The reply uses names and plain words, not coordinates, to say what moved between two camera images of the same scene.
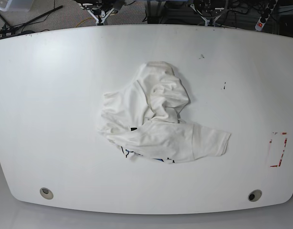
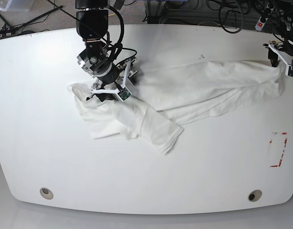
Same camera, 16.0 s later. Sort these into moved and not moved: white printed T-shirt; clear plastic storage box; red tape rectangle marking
Moved: white printed T-shirt
Not moved: clear plastic storage box; red tape rectangle marking
